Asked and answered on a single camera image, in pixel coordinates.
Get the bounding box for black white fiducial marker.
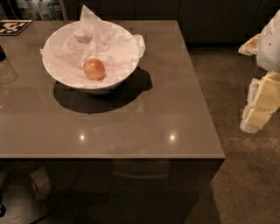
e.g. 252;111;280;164
0;19;32;36

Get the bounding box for black object at table edge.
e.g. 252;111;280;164
0;46;6;61

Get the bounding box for bottles on background shelf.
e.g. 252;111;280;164
10;0;67;21

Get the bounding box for orange-red apple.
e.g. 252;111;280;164
83;59;105;81

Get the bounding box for white robot base below table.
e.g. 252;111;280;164
0;167;51;224

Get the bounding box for white crumpled paper liner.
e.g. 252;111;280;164
39;4;146;86

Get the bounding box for white ceramic bowl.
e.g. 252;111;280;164
41;19;141;95

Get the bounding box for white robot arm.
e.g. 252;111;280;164
238;10;280;134

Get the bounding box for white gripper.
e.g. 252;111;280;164
240;71;280;134

